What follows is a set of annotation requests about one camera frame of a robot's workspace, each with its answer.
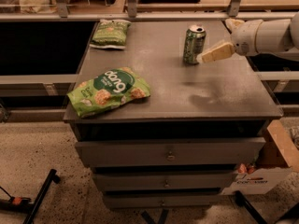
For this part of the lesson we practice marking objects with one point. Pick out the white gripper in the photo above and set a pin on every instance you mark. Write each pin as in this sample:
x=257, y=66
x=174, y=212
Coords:
x=247, y=38

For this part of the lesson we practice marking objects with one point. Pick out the green soda can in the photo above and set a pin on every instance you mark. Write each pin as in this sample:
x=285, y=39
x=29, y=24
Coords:
x=194, y=43

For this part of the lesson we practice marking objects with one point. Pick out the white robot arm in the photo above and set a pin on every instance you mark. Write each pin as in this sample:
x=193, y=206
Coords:
x=279, y=38

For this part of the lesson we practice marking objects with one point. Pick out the small green snack bag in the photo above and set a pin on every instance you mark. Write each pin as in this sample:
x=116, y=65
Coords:
x=110, y=34

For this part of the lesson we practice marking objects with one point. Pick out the green dang rice chip bag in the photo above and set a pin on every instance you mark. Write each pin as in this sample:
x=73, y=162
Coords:
x=110, y=90

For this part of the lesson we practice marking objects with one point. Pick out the top grey drawer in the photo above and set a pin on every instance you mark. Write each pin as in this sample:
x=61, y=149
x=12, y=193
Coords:
x=169, y=152

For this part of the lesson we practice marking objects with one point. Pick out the grey drawer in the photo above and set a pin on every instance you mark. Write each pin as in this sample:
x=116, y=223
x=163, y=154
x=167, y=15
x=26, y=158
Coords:
x=153, y=201
x=169, y=152
x=159, y=181

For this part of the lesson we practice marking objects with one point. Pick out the grey drawer cabinet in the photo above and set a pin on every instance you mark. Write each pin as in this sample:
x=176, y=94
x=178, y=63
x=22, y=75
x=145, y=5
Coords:
x=224, y=99

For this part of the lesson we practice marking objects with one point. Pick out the white cardboard box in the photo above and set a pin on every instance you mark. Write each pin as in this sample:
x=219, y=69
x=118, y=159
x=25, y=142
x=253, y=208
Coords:
x=277, y=159

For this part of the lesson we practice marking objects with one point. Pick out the middle grey drawer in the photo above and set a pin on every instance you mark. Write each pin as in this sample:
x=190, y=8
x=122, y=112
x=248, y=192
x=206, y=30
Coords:
x=159, y=181

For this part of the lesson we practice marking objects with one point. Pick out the black stand leg right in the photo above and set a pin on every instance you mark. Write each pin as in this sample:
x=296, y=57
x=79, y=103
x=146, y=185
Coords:
x=290, y=217

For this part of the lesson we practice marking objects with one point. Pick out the black stand leg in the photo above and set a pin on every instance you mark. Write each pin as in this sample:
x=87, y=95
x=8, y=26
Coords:
x=26, y=205
x=290, y=217

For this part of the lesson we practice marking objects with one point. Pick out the bottom grey drawer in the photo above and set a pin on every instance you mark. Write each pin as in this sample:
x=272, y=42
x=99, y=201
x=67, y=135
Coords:
x=153, y=201

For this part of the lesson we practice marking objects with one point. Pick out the black stand leg left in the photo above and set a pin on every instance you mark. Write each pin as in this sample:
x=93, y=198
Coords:
x=26, y=205

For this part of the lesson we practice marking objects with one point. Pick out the metal railing frame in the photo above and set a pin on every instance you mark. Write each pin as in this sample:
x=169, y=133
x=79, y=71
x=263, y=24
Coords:
x=137, y=10

